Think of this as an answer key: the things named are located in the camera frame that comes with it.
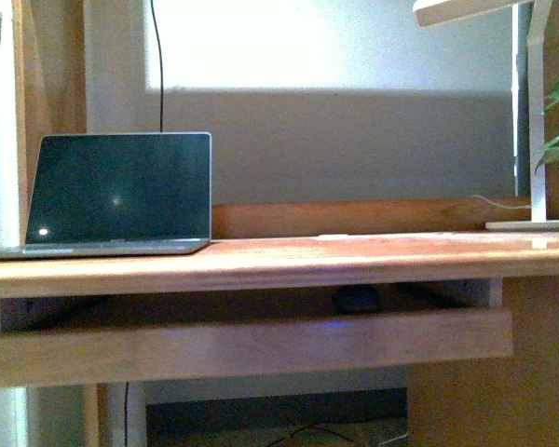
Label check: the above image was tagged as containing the silver open laptop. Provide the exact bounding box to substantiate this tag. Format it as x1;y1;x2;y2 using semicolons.
0;132;212;260

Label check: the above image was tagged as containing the white desk lamp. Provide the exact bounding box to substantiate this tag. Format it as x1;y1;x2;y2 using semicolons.
413;0;559;232

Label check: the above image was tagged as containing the white lamp cable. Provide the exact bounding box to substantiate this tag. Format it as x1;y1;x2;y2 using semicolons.
470;194;533;210

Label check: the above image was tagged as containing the black computer mouse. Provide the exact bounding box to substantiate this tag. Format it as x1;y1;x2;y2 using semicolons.
333;285;383;314

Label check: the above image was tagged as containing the black hanging cable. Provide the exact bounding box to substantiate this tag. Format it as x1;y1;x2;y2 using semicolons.
149;0;165;134

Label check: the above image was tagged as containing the wooden keyboard tray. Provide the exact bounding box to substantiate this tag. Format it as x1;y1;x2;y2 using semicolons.
0;309;513;387

